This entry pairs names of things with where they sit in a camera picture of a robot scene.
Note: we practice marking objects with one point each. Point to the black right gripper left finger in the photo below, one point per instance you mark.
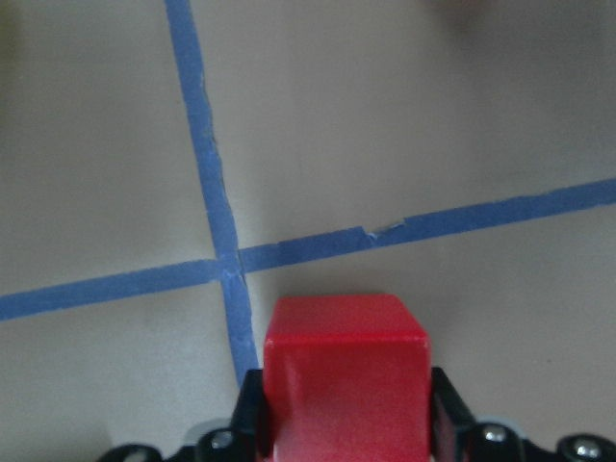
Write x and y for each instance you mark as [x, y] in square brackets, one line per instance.
[250, 421]

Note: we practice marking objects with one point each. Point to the red wooden block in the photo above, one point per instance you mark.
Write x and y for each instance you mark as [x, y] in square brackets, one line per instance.
[346, 378]

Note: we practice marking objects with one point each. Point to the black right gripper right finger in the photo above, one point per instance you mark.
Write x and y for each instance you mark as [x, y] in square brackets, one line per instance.
[451, 419]

